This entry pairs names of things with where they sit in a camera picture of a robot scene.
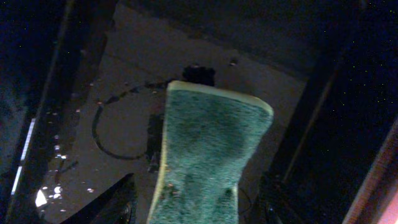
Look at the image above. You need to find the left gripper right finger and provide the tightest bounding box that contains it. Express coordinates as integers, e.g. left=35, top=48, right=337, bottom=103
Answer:
left=248, top=174, right=305, bottom=224

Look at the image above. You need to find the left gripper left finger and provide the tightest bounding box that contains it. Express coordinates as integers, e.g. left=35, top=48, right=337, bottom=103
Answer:
left=61, top=173, right=137, bottom=224

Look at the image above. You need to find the green yellow scrub sponge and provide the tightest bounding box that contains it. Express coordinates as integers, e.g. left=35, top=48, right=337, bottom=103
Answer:
left=147, top=81, right=274, bottom=224

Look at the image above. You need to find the black plastic tray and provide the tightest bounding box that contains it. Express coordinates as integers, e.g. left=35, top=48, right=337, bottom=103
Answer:
left=1, top=1, right=397, bottom=223

